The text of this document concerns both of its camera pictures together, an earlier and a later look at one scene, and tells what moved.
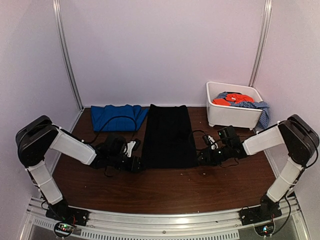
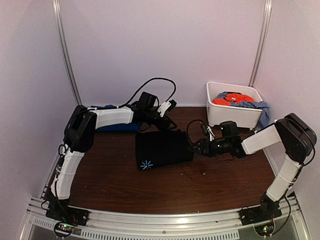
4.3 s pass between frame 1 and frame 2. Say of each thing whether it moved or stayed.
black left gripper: moved
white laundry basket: stayed
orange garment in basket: stayed
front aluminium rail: stayed
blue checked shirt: stayed
